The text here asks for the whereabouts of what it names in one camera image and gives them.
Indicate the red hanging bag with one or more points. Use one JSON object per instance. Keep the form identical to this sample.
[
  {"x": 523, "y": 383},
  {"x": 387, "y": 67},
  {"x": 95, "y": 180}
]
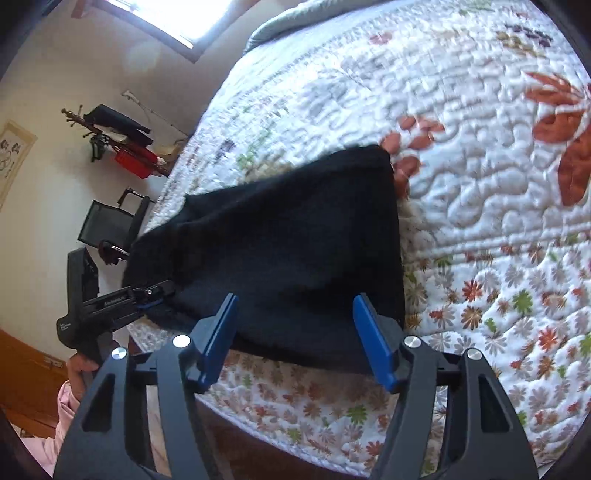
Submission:
[{"x": 131, "y": 161}]

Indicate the black hanging garment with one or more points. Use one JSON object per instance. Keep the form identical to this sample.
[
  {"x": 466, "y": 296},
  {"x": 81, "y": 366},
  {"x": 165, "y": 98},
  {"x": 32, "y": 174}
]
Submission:
[{"x": 115, "y": 120}]

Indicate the light blue duvet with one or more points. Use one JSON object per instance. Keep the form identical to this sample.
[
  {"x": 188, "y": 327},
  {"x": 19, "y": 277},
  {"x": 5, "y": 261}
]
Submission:
[{"x": 277, "y": 23}]

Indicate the black office chair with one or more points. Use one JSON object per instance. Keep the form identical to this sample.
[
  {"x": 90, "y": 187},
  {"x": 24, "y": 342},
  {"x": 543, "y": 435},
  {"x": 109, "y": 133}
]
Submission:
[{"x": 106, "y": 221}]

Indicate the person's left hand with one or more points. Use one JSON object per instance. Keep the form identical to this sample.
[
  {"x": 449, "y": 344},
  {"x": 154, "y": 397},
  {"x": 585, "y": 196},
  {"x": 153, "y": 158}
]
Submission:
[{"x": 81, "y": 371}]

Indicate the cardboard box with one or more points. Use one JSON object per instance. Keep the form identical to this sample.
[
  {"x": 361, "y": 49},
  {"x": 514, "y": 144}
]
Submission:
[{"x": 167, "y": 152}]

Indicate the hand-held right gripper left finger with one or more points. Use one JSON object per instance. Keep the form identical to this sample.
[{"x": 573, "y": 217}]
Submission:
[{"x": 214, "y": 346}]

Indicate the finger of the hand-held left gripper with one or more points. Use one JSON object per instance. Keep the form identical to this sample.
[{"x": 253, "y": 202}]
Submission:
[
  {"x": 157, "y": 290},
  {"x": 150, "y": 305}
]

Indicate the wall scroll picture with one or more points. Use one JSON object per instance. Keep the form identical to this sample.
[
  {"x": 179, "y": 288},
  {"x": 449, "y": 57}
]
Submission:
[{"x": 14, "y": 157}]

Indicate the wooden framed window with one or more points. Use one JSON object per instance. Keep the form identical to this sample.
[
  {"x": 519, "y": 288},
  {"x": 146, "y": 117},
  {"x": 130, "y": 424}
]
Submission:
[{"x": 194, "y": 23}]

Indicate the floral quilted bedspread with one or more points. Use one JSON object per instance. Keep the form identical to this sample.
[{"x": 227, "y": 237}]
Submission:
[{"x": 485, "y": 184}]

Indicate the black pants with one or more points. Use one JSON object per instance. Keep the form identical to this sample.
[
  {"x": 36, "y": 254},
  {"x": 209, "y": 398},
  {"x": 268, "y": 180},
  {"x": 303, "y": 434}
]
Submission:
[{"x": 286, "y": 249}]

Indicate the wooden coat rack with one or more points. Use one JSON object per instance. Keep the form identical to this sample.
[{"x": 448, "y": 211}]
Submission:
[{"x": 76, "y": 115}]

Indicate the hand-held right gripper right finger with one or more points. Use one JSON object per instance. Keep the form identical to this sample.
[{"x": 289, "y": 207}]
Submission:
[{"x": 374, "y": 346}]

